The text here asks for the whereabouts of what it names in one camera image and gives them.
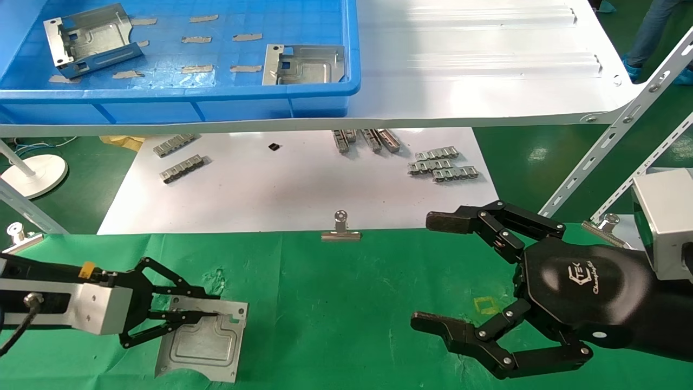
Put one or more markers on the blue shoe cover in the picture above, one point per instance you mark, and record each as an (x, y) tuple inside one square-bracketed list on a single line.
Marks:
[(684, 77), (631, 69), (606, 5)]

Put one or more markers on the white plain shelf board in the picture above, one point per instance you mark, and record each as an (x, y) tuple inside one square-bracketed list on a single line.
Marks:
[(303, 189)]

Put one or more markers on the silver binder clip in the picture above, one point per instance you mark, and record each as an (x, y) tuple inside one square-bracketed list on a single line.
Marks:
[(606, 230), (341, 234), (21, 241)]

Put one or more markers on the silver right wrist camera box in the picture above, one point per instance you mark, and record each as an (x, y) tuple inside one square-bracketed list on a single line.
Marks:
[(671, 216)]

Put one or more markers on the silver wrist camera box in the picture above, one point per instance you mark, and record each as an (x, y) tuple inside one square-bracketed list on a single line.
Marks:
[(671, 216), (103, 306)]

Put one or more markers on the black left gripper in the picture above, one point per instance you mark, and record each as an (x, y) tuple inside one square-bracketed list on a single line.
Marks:
[(54, 268)]

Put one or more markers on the white round stand base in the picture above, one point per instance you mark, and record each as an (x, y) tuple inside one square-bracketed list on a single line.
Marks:
[(38, 176)]

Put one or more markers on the yellow crumpled bag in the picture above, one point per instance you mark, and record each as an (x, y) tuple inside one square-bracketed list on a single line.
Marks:
[(123, 142)]

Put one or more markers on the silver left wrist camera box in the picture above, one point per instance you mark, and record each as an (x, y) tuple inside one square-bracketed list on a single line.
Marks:
[(103, 306)]

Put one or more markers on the blue plastic bin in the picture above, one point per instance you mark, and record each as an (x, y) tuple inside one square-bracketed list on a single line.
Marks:
[(162, 103)]

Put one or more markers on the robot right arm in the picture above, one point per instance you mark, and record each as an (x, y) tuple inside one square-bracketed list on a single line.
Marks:
[(674, 319)]

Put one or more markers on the green table cloth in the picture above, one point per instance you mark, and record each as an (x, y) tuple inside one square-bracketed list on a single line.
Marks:
[(335, 303)]

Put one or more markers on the white ribbed shelf board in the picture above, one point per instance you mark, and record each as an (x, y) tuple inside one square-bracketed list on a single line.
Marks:
[(460, 81)]

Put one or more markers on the grey trouser leg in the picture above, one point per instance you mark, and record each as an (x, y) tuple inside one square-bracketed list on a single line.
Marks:
[(652, 32)]

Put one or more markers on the white slotted angle post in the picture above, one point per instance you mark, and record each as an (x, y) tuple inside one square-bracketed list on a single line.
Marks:
[(32, 208), (612, 135), (649, 162)]

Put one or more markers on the silver sheet metal bracket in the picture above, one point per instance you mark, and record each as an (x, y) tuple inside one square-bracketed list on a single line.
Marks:
[(308, 67), (92, 38), (206, 346)]

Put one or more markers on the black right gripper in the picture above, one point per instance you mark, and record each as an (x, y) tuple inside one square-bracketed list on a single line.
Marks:
[(584, 287)]

